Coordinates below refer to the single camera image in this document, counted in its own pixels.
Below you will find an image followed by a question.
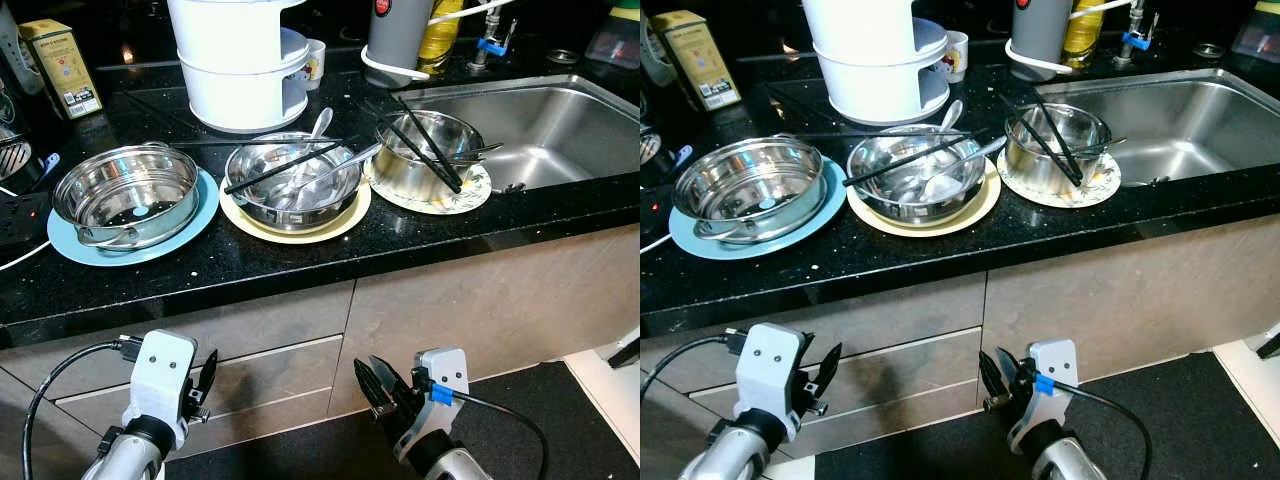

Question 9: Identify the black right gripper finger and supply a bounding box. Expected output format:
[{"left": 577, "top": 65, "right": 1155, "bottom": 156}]
[
  {"left": 354, "top": 360, "right": 389, "bottom": 419},
  {"left": 995, "top": 345, "right": 1031, "bottom": 393},
  {"left": 978, "top": 350, "right": 1007, "bottom": 413},
  {"left": 368, "top": 354, "right": 413, "bottom": 401}
]

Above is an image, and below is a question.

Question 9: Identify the light blue plate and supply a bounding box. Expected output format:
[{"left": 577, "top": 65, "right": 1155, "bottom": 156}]
[
  {"left": 668, "top": 158, "right": 847, "bottom": 261},
  {"left": 46, "top": 165, "right": 221, "bottom": 268}
]

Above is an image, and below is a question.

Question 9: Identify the perforated steel steamer pot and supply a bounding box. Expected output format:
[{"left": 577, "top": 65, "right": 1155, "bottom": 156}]
[
  {"left": 672, "top": 135, "right": 826, "bottom": 244},
  {"left": 52, "top": 142, "right": 201, "bottom": 251}
]

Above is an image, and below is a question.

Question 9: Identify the deep grey drawer front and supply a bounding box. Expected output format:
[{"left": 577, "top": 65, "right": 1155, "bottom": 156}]
[
  {"left": 0, "top": 337, "right": 346, "bottom": 480},
  {"left": 640, "top": 327, "right": 986, "bottom": 480}
]

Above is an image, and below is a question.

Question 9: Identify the shallow grey drawer front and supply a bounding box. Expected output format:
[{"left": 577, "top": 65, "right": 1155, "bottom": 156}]
[
  {"left": 0, "top": 282, "right": 356, "bottom": 401},
  {"left": 640, "top": 272, "right": 989, "bottom": 386}
]

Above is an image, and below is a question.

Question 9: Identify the grey stone cabinet front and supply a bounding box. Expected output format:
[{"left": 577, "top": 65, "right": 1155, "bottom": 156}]
[
  {"left": 328, "top": 222, "right": 641, "bottom": 416},
  {"left": 975, "top": 213, "right": 1280, "bottom": 411}
]

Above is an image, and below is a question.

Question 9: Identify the black floor mat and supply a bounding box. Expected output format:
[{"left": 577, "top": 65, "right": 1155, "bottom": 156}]
[
  {"left": 790, "top": 350, "right": 1280, "bottom": 480},
  {"left": 165, "top": 360, "right": 641, "bottom": 480}
]

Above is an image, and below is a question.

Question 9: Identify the wide steel bowl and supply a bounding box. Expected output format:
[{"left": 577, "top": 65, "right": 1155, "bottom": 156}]
[
  {"left": 224, "top": 132, "right": 363, "bottom": 231},
  {"left": 846, "top": 124, "right": 986, "bottom": 224}
]

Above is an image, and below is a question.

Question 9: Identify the floral patterned plate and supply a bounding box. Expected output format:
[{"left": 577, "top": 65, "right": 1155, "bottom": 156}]
[
  {"left": 362, "top": 160, "right": 493, "bottom": 216},
  {"left": 996, "top": 150, "right": 1122, "bottom": 209}
]

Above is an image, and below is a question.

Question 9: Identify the small steel pot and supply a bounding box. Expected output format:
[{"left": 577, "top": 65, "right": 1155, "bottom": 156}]
[
  {"left": 373, "top": 108, "right": 506, "bottom": 203},
  {"left": 1003, "top": 102, "right": 1129, "bottom": 196}
]

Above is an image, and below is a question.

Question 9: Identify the black power strip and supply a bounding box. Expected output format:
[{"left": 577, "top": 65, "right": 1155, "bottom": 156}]
[
  {"left": 0, "top": 190, "right": 53, "bottom": 249},
  {"left": 640, "top": 190, "right": 673, "bottom": 237}
]

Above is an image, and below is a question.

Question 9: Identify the white tiered storage rack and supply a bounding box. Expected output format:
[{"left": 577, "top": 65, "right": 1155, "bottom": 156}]
[
  {"left": 165, "top": 0, "right": 311, "bottom": 134},
  {"left": 800, "top": 0, "right": 949, "bottom": 126}
]

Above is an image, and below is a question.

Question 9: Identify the stainless steel sink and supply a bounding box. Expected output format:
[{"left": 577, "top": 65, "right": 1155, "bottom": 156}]
[
  {"left": 385, "top": 72, "right": 641, "bottom": 196},
  {"left": 1030, "top": 68, "right": 1280, "bottom": 189}
]

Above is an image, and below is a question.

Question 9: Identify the white printed mug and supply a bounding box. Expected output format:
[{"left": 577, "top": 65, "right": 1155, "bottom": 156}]
[
  {"left": 942, "top": 30, "right": 969, "bottom": 83},
  {"left": 303, "top": 38, "right": 328, "bottom": 91}
]

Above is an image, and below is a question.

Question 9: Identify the steel faucet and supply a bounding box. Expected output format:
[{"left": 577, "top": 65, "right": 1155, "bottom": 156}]
[
  {"left": 1112, "top": 5, "right": 1161, "bottom": 66},
  {"left": 468, "top": 15, "right": 516, "bottom": 71}
]

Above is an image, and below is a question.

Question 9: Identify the grey thermos jug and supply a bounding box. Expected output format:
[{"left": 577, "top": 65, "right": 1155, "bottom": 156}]
[
  {"left": 1005, "top": 0, "right": 1076, "bottom": 81},
  {"left": 365, "top": 0, "right": 436, "bottom": 89}
]

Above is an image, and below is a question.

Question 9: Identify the yellow green tin box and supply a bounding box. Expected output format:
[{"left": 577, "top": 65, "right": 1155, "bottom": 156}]
[
  {"left": 650, "top": 10, "right": 743, "bottom": 113},
  {"left": 18, "top": 18, "right": 104, "bottom": 121}
]

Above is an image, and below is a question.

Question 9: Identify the yellow oil bottle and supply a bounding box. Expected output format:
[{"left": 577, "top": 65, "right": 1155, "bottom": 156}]
[
  {"left": 1060, "top": 0, "right": 1106, "bottom": 69},
  {"left": 415, "top": 0, "right": 466, "bottom": 76}
]

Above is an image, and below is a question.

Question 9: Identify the grey perforated plastic holder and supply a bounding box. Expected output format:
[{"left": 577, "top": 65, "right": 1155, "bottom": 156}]
[
  {"left": 640, "top": 15, "right": 676, "bottom": 86},
  {"left": 0, "top": 5, "right": 46, "bottom": 96}
]

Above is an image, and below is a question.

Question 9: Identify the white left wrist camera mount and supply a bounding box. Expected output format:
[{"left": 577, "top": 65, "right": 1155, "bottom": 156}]
[
  {"left": 122, "top": 330, "right": 198, "bottom": 451},
  {"left": 733, "top": 322, "right": 813, "bottom": 441}
]

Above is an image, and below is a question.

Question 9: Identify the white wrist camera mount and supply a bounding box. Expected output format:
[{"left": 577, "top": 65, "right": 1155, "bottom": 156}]
[
  {"left": 395, "top": 347, "right": 471, "bottom": 463},
  {"left": 733, "top": 322, "right": 813, "bottom": 441},
  {"left": 1008, "top": 338, "right": 1081, "bottom": 453},
  {"left": 122, "top": 330, "right": 198, "bottom": 451}
]

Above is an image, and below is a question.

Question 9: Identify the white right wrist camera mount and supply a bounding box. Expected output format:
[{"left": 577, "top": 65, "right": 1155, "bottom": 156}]
[
  {"left": 1008, "top": 338, "right": 1081, "bottom": 453},
  {"left": 395, "top": 347, "right": 471, "bottom": 463}
]

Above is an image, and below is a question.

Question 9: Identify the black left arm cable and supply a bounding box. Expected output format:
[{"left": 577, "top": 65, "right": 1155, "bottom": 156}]
[
  {"left": 22, "top": 336, "right": 143, "bottom": 480},
  {"left": 640, "top": 330, "right": 749, "bottom": 401}
]

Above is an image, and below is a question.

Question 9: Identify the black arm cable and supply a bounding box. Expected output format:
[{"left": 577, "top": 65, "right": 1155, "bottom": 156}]
[
  {"left": 1030, "top": 370, "right": 1154, "bottom": 480},
  {"left": 22, "top": 336, "right": 143, "bottom": 480},
  {"left": 412, "top": 368, "right": 550, "bottom": 480},
  {"left": 640, "top": 330, "right": 749, "bottom": 401}
]

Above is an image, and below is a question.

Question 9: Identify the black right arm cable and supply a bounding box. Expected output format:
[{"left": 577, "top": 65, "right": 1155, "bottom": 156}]
[
  {"left": 412, "top": 368, "right": 550, "bottom": 480},
  {"left": 1030, "top": 370, "right": 1154, "bottom": 480}
]

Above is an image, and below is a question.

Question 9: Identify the white hose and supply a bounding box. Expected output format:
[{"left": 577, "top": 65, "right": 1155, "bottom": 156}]
[
  {"left": 1003, "top": 0, "right": 1151, "bottom": 76},
  {"left": 358, "top": 0, "right": 516, "bottom": 89}
]

